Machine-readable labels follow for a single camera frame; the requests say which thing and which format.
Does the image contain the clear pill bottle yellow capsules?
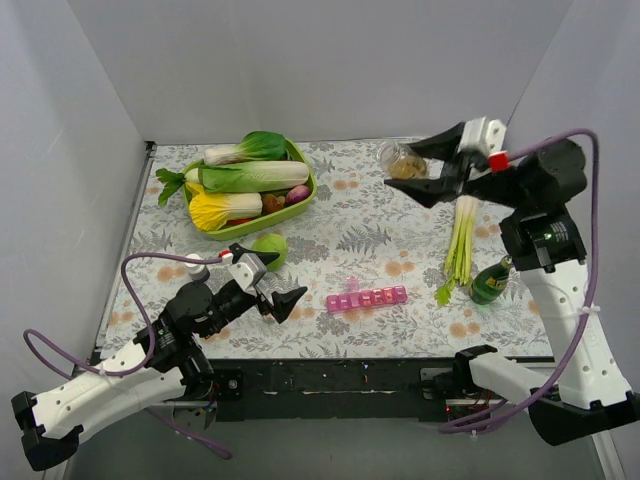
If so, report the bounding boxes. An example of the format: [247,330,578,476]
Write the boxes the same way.
[377,140,429,180]

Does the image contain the pink weekly pill organizer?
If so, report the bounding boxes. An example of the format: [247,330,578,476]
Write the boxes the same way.
[326,276,408,313]

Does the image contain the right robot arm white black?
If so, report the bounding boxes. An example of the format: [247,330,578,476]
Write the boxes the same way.
[390,118,639,446]

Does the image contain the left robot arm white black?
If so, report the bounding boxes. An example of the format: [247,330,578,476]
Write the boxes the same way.
[11,244,307,472]

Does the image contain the round green cabbage toy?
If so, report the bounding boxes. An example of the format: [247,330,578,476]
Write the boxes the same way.
[251,233,289,271]

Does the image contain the small white cap blue bottle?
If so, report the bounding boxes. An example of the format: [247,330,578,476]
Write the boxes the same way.
[183,262,210,283]

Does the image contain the green plastic tray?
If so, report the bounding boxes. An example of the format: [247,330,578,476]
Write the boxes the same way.
[206,139,317,241]

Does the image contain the red pepper toy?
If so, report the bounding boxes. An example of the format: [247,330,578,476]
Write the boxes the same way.
[227,218,254,226]

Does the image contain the brown mushroom toy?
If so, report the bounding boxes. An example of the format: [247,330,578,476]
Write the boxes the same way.
[262,194,286,216]

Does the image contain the yellow cabbage toy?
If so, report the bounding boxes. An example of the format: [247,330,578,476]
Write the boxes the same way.
[189,193,263,232]

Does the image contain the purple onion toy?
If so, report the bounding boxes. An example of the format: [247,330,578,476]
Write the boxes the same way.
[285,185,311,205]

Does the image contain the green celery stalk toy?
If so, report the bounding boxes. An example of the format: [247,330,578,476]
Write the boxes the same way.
[434,196,478,307]

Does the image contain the long green napa cabbage toy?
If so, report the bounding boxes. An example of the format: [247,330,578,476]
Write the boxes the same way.
[197,160,310,193]

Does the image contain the floral table mat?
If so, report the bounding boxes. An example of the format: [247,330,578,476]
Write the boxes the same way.
[127,140,551,360]

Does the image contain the green round jar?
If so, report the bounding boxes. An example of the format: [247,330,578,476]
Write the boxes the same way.
[469,255,513,305]

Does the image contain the bok choy toy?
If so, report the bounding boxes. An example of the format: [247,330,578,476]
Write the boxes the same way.
[204,131,286,166]

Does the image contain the white radish with leaves toy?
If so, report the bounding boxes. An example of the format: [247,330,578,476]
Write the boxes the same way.
[155,168,200,207]

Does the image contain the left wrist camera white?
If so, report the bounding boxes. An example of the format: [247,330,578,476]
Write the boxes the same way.
[228,253,267,296]

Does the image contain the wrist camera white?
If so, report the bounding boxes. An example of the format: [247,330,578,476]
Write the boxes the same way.
[458,117,507,157]
[228,253,267,296]

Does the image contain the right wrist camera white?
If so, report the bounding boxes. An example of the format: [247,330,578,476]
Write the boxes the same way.
[458,117,507,157]

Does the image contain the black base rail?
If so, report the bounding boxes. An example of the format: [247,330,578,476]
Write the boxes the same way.
[154,357,516,424]

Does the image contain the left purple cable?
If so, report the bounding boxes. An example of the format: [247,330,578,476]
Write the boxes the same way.
[22,251,234,461]

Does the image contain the purple cable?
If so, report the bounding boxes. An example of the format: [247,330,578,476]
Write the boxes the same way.
[438,128,600,435]
[22,251,234,461]

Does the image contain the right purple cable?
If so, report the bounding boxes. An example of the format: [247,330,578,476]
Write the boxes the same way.
[438,128,600,435]

